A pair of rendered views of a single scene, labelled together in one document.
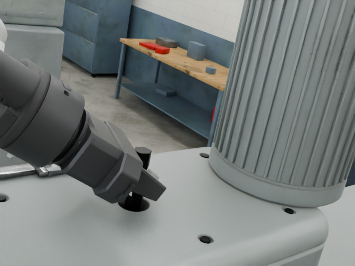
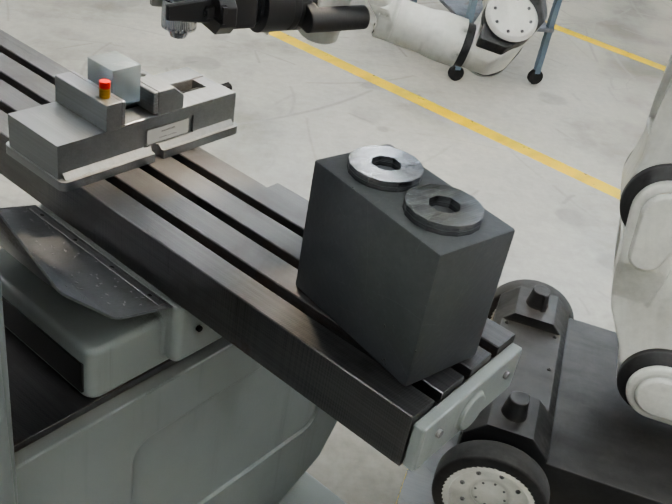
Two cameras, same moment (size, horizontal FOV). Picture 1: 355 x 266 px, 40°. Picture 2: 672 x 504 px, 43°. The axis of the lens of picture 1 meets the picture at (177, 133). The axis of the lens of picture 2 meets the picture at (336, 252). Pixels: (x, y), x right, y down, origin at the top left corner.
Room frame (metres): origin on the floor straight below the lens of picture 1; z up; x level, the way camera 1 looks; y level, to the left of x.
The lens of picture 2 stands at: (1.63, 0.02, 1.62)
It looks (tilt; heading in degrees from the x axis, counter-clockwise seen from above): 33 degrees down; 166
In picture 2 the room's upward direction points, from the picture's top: 11 degrees clockwise
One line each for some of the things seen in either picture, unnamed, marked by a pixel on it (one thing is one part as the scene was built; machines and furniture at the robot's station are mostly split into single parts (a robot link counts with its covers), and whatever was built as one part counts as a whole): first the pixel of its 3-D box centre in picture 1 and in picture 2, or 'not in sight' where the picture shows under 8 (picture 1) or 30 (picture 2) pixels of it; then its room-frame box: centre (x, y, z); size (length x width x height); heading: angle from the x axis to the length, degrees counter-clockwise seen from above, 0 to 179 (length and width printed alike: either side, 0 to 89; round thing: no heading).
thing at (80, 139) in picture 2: not in sight; (129, 110); (0.38, -0.03, 1.01); 0.35 x 0.15 x 0.11; 131
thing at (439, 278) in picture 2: not in sight; (398, 255); (0.81, 0.30, 1.06); 0.22 x 0.12 x 0.20; 30
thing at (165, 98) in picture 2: not in sight; (143, 85); (0.36, -0.01, 1.05); 0.12 x 0.06 x 0.04; 41
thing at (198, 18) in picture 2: not in sight; (190, 12); (0.53, 0.05, 1.23); 0.06 x 0.02 x 0.03; 113
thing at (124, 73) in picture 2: not in sight; (114, 79); (0.40, -0.05, 1.07); 0.06 x 0.05 x 0.06; 41
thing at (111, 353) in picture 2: not in sight; (166, 259); (0.50, 0.03, 0.82); 0.50 x 0.35 x 0.12; 131
